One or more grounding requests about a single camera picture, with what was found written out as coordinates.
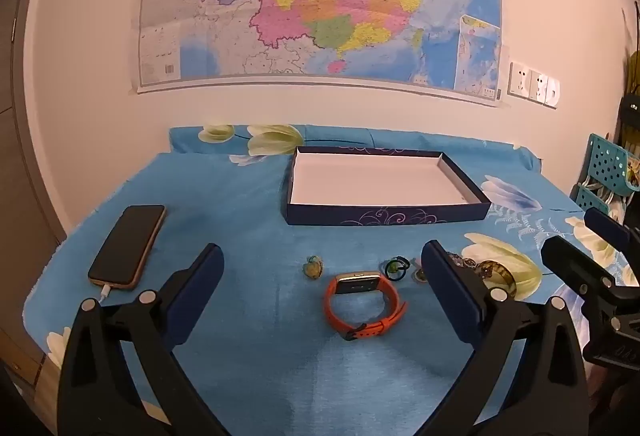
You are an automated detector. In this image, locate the blue floral bedsheet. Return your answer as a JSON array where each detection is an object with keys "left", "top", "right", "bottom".
[{"left": 22, "top": 123, "right": 640, "bottom": 436}]

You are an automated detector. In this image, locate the black ring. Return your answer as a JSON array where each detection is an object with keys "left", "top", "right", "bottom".
[{"left": 382, "top": 256, "right": 412, "bottom": 282}]

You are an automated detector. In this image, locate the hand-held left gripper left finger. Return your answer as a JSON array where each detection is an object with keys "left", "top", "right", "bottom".
[{"left": 57, "top": 243, "right": 231, "bottom": 436}]

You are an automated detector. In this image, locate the navy shallow cardboard box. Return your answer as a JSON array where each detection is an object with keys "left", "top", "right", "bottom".
[{"left": 286, "top": 145, "right": 493, "bottom": 227}]

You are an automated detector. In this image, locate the brown mottled bangle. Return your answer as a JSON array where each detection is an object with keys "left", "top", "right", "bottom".
[{"left": 475, "top": 259, "right": 517, "bottom": 299}]

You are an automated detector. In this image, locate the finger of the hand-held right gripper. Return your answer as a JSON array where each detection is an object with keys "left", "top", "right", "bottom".
[
  {"left": 541, "top": 236, "right": 640, "bottom": 312},
  {"left": 584, "top": 207, "right": 632, "bottom": 262}
]

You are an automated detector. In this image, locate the white wall socket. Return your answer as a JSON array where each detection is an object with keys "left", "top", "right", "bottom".
[{"left": 507, "top": 61, "right": 534, "bottom": 98}]

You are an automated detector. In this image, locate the black smartphone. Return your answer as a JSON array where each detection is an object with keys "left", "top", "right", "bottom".
[{"left": 87, "top": 205, "right": 167, "bottom": 291}]

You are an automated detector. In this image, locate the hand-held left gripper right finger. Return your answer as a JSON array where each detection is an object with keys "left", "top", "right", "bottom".
[{"left": 421, "top": 239, "right": 588, "bottom": 436}]

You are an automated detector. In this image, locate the black fabric item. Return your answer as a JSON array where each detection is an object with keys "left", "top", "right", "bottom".
[{"left": 616, "top": 94, "right": 640, "bottom": 152}]

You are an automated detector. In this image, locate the orange smartwatch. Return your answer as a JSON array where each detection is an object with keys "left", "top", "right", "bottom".
[{"left": 323, "top": 271, "right": 408, "bottom": 342}]

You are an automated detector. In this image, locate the clear crystal flower bracelet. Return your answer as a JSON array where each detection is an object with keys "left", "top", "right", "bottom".
[{"left": 447, "top": 252, "right": 483, "bottom": 273}]

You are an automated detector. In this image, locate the teal plastic basket rack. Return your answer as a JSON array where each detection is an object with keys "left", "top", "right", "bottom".
[{"left": 570, "top": 133, "right": 640, "bottom": 217}]

